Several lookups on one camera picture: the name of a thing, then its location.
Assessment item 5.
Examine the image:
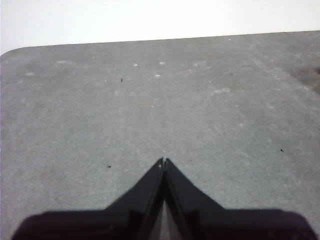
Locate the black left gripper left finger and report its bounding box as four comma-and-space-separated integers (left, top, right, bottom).
11, 156, 165, 240

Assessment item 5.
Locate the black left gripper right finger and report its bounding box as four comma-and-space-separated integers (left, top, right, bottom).
164, 157, 316, 240

